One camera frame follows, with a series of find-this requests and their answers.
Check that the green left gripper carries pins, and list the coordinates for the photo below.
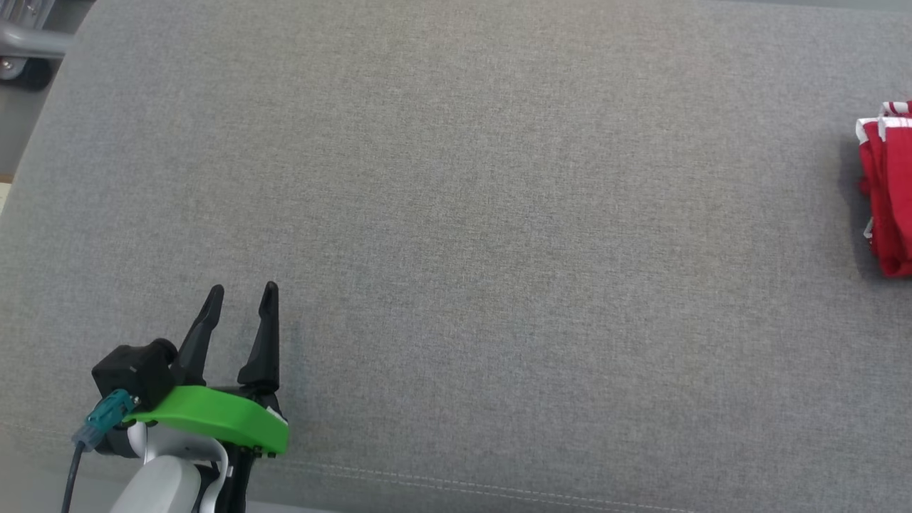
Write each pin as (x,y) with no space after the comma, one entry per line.
(214,417)

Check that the red white lettered jersey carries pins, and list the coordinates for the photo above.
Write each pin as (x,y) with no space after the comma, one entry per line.
(890,199)

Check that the black caster wheel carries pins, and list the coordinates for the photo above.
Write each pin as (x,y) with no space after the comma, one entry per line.
(28,75)

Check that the grey metal tube frame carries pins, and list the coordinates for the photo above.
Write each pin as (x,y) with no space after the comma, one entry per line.
(28,39)

